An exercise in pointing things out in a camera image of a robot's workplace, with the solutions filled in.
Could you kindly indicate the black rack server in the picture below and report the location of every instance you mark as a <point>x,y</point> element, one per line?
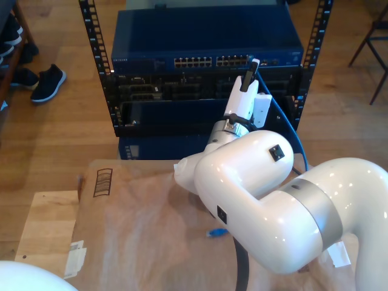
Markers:
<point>182,82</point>

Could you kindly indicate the grey flat panel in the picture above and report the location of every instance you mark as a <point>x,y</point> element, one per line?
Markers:
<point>212,3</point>

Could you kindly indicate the dark metal chair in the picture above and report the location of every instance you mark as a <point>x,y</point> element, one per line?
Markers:
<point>382,24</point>

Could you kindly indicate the brown packing paper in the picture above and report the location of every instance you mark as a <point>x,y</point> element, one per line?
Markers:
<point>136,227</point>

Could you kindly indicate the dark sneaker white sole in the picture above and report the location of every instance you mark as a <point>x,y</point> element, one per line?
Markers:
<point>4,50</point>
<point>10,30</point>
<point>24,78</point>
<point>48,83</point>

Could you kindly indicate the black shoe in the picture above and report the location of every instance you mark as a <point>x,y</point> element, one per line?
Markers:
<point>30,51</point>

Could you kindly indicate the blue network switch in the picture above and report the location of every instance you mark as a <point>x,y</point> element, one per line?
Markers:
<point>206,33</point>

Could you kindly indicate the black server rack frame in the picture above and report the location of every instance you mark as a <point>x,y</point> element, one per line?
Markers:
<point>108,97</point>

